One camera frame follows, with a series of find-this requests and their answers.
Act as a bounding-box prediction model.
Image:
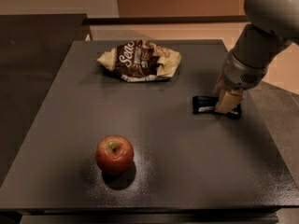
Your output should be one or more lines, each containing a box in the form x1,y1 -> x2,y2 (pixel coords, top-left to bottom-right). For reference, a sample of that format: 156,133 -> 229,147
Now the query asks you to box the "red apple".
95,135 -> 134,175

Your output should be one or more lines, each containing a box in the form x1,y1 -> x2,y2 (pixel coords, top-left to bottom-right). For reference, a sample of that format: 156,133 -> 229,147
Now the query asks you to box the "dark blue rxbar wrapper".
192,95 -> 242,119

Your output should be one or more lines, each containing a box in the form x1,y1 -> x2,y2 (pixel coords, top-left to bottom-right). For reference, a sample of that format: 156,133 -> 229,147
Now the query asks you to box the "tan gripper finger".
213,75 -> 225,96
215,88 -> 244,114

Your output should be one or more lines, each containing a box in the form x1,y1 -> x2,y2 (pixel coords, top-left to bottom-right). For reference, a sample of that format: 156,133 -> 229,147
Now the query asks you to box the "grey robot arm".
214,0 -> 299,114

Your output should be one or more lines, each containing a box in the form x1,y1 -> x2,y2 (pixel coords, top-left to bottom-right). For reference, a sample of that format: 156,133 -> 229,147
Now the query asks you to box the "crumpled brown snack bag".
97,40 -> 181,82

